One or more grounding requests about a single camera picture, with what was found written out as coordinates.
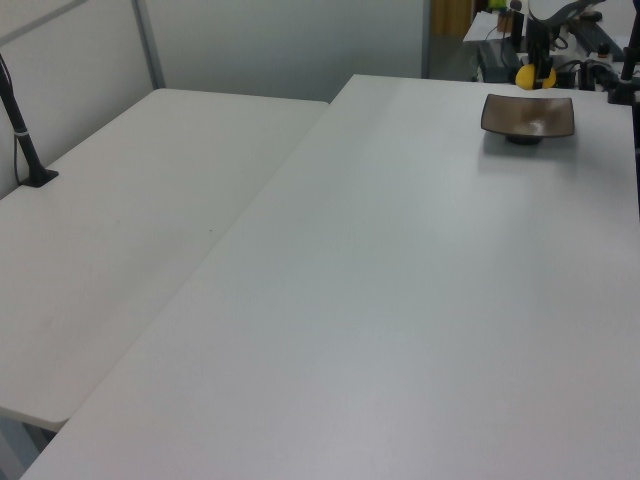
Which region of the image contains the brown square ceramic plate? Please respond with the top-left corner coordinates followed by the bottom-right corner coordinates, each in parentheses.
top-left (480, 93), bottom-right (576, 147)

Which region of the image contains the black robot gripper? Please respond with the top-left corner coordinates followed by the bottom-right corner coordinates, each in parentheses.
top-left (524, 13), bottom-right (557, 90)

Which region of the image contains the grey-blue equipment box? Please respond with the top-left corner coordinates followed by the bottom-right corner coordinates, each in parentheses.
top-left (477, 40), bottom-right (522, 82)

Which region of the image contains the black keyboard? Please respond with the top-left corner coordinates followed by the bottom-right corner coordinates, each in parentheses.
top-left (574, 19), bottom-right (626, 57)

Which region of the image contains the black clamp camera stand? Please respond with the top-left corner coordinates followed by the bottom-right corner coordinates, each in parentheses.
top-left (606, 47), bottom-right (640, 106)

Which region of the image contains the black electronics box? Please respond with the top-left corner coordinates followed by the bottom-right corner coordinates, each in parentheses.
top-left (555, 59), bottom-right (577, 89)

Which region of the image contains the grey table leg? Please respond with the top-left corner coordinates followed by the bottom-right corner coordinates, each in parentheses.
top-left (0, 417), bottom-right (27, 480)

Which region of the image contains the yellow curtain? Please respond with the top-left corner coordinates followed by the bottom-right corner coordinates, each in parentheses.
top-left (430, 0), bottom-right (474, 37)

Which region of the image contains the black camera pole stand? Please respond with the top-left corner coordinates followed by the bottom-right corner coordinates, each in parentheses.
top-left (0, 52), bottom-right (60, 189)

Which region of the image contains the white side table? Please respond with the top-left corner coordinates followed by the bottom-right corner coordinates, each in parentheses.
top-left (0, 88), bottom-right (331, 434)

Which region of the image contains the yellow potato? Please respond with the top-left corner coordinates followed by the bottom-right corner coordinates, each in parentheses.
top-left (515, 63), bottom-right (557, 91)

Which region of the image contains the grey metal partition post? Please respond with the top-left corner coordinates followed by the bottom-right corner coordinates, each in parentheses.
top-left (132, 0), bottom-right (167, 92)

